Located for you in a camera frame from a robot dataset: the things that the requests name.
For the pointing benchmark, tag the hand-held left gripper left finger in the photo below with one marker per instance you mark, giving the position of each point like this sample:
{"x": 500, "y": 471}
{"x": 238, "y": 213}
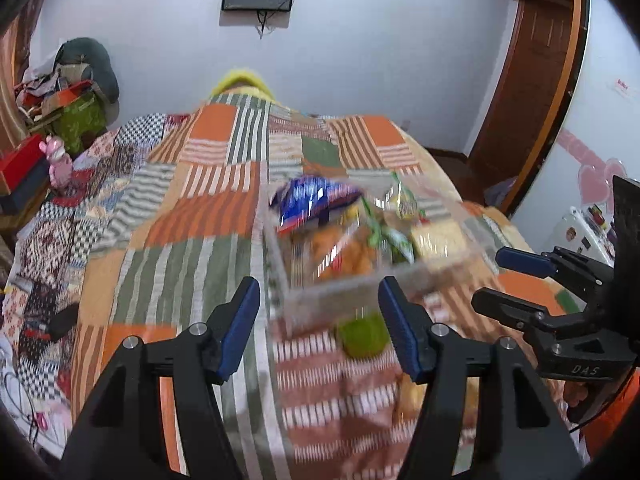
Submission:
{"x": 240, "y": 325}

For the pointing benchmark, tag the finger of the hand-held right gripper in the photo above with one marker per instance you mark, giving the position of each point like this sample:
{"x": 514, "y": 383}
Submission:
{"x": 520, "y": 260}
{"x": 505, "y": 307}

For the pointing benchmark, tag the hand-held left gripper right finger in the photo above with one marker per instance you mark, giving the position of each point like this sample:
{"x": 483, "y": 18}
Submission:
{"x": 395, "y": 325}

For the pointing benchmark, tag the green jelly cup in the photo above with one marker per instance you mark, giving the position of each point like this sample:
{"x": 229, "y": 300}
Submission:
{"x": 362, "y": 335}

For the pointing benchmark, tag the clear plastic container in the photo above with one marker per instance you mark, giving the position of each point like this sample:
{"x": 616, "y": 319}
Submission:
{"x": 375, "y": 280}

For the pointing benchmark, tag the clear biscuit packet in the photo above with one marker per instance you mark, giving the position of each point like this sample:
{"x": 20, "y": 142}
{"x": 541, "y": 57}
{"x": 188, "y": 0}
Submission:
{"x": 439, "y": 240}

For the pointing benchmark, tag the green candy packet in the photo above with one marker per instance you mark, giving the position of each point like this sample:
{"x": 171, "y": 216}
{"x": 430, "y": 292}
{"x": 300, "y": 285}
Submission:
{"x": 395, "y": 240}

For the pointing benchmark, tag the clear packet of orange snacks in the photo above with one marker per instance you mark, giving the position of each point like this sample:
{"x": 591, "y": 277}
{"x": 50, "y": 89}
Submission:
{"x": 345, "y": 252}

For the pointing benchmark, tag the blue snack bag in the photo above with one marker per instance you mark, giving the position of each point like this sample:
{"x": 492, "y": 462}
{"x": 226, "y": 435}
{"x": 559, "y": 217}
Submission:
{"x": 310, "y": 200}

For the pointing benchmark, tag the person's right forearm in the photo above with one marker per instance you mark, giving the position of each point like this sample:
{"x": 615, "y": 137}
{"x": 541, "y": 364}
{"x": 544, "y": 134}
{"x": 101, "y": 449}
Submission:
{"x": 617, "y": 420}

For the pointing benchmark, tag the person's right hand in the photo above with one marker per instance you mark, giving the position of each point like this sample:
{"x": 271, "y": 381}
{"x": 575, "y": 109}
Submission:
{"x": 577, "y": 395}

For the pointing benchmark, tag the white mini fridge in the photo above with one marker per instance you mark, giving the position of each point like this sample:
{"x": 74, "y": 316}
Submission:
{"x": 575, "y": 232}

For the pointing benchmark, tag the patchwork blanket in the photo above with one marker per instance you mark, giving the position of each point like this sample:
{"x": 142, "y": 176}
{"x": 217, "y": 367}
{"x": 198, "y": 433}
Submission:
{"x": 190, "y": 220}

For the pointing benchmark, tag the brown wooden door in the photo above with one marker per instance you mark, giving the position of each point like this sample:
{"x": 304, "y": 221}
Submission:
{"x": 530, "y": 100}

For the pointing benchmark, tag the white door with heart stickers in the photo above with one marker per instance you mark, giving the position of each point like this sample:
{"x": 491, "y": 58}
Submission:
{"x": 590, "y": 110}

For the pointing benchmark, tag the small black device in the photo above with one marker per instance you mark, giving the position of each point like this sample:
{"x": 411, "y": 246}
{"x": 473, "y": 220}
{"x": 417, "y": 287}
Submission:
{"x": 64, "y": 322}

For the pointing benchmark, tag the paper note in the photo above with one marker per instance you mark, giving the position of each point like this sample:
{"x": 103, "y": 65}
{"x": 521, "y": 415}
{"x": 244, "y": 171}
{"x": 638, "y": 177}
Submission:
{"x": 621, "y": 86}

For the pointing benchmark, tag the yellow pillow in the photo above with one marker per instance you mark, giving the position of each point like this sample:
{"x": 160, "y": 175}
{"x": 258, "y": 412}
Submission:
{"x": 242, "y": 85}

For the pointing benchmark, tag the pink plush toy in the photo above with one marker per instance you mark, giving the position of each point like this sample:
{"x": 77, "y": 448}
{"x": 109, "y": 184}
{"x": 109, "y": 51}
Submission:
{"x": 57, "y": 160}

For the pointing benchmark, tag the dark grey box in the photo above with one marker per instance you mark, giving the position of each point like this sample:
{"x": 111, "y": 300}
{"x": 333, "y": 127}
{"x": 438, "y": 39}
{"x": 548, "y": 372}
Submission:
{"x": 27, "y": 195}

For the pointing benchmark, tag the green bag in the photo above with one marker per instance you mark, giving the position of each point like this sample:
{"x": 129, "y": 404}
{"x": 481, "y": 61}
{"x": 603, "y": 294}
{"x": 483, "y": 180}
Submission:
{"x": 80, "y": 122}

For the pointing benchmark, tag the red box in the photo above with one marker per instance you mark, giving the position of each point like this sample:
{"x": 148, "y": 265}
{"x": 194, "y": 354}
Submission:
{"x": 20, "y": 162}

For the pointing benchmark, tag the orange box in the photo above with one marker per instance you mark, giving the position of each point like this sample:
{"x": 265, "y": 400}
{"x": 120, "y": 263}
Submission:
{"x": 70, "y": 94}

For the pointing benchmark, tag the pile of clothes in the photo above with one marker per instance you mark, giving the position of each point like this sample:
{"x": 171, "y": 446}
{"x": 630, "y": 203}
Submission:
{"x": 40, "y": 85}

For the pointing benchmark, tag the striped brown curtain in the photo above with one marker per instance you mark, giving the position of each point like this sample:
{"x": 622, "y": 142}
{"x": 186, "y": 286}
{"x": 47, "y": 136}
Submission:
{"x": 15, "y": 60}

